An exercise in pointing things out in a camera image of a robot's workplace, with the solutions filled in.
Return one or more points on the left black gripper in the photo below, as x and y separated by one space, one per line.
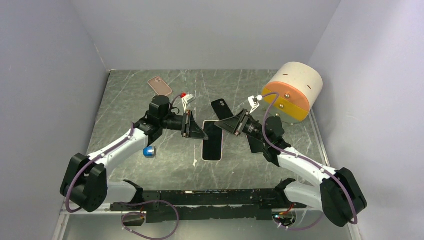
191 129

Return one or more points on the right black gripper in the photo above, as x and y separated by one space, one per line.
234 124

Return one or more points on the beige phone case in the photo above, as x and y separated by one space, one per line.
202 145

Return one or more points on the black smartphone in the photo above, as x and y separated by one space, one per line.
212 142

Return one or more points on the black phone case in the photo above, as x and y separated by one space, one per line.
221 109

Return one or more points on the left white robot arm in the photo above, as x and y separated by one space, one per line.
85 185

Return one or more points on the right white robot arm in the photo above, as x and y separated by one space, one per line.
334 192

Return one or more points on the pink phone case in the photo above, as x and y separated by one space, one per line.
159 86

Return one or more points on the blue grey small cylinder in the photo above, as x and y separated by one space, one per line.
149 152

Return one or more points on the round drawer cabinet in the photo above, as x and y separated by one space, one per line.
298 86

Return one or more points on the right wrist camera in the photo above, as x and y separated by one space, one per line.
254 102

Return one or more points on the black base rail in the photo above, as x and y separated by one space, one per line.
261 204

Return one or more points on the aluminium frame rail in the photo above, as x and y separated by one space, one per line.
104 209

